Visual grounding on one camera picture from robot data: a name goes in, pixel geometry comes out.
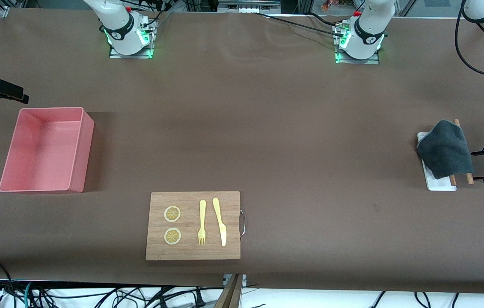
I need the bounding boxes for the long black table cable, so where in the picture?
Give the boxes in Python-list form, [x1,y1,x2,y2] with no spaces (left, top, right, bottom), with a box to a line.
[250,12,347,38]

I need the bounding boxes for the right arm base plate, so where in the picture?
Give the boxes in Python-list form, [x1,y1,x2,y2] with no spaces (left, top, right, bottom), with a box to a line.
[109,17,155,59]

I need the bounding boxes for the yellow fork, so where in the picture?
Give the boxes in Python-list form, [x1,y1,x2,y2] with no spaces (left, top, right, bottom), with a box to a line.
[198,200,207,246]

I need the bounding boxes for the wooden cutting board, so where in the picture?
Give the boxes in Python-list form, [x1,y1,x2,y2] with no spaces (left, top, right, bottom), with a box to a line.
[145,191,241,261]

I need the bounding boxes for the white rectangular tray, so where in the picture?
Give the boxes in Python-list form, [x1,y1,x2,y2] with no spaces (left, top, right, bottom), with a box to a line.
[417,132,457,191]

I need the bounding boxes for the dark grey cloth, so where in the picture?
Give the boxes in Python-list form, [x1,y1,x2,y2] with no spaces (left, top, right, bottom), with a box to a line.
[416,120,474,179]

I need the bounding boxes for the pink plastic bin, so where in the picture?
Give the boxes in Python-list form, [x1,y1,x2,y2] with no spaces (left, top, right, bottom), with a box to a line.
[0,107,95,194]

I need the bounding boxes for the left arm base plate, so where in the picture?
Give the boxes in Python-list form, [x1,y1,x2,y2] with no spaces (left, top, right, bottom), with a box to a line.
[335,24,380,65]

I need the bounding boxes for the yellow knife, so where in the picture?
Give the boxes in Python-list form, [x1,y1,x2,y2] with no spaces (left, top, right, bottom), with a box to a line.
[212,198,227,247]

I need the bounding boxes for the short black table cable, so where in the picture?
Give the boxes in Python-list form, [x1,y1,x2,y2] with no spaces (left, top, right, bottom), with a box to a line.
[308,12,339,25]

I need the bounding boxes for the grey metal box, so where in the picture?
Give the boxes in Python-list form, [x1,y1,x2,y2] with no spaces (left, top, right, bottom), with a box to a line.
[217,0,282,13]

